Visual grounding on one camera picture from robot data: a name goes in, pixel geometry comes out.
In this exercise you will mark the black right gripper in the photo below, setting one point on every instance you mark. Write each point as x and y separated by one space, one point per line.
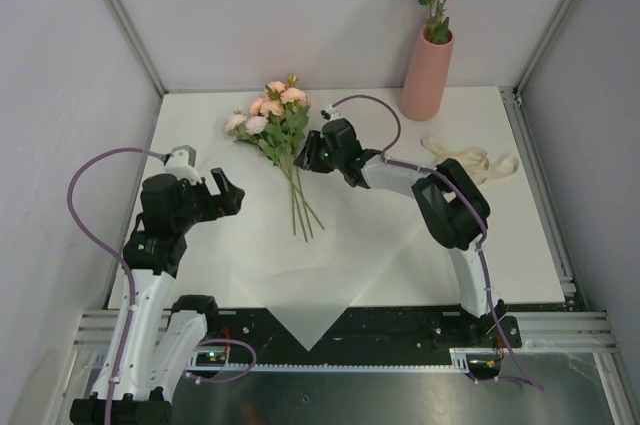
308 159

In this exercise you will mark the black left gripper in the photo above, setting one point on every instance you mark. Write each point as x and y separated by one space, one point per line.
218 204

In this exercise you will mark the pink flower bouquet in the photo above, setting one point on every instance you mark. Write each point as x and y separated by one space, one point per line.
275 125

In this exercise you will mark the white wrapping paper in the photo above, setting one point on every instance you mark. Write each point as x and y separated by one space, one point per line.
368 248

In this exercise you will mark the cream printed ribbon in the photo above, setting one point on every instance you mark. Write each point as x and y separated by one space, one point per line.
474 160

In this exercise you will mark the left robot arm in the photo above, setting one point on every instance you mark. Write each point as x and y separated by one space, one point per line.
143 366

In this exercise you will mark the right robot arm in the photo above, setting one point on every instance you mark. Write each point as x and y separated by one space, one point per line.
454 210

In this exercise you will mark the pink tall vase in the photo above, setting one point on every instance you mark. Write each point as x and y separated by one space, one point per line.
426 78

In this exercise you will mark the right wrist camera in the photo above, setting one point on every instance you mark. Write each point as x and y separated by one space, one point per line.
330 113

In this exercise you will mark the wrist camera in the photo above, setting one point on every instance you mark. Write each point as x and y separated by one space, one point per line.
330 113
180 163

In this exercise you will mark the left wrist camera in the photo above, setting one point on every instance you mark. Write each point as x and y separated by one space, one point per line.
180 163

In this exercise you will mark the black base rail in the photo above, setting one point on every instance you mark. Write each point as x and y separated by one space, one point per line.
367 336

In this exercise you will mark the left aluminium frame post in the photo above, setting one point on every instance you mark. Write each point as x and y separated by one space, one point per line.
133 40

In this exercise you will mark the aluminium frame post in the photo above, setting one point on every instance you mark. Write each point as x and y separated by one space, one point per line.
551 31
133 40

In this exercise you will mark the right aluminium frame post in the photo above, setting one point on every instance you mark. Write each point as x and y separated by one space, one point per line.
551 31

